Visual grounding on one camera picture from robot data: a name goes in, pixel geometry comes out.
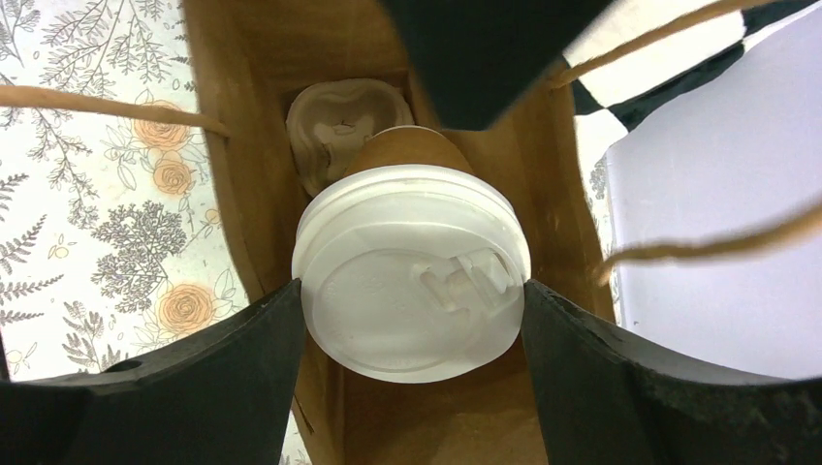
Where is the floral patterned table mat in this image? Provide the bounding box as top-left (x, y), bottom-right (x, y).
top-left (1, 1), bottom-right (249, 387)

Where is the green paper bag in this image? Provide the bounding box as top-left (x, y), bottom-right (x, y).
top-left (0, 0), bottom-right (822, 465)

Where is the brown paper coffee cup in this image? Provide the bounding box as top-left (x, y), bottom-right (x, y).
top-left (292, 125), bottom-right (531, 384)

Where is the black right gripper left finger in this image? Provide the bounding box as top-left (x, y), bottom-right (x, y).
top-left (1, 280), bottom-right (305, 464)

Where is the black white checkered pillow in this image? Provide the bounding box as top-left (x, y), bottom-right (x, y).
top-left (553, 1), bottom-right (821, 138)

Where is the brown pulp cup carrier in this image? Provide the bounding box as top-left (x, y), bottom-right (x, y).
top-left (285, 78), bottom-right (415, 197)

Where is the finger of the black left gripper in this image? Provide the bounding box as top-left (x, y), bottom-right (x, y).
top-left (380, 0), bottom-right (610, 131)

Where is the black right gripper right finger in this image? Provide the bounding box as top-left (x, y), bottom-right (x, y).
top-left (521, 280), bottom-right (821, 464)

